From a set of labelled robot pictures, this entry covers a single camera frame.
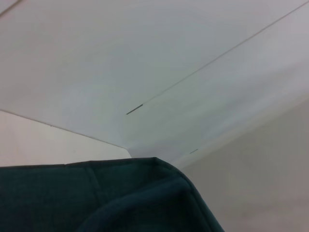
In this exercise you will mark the dark teal insulated bag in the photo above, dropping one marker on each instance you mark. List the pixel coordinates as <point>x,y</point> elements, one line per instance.
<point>108,200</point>

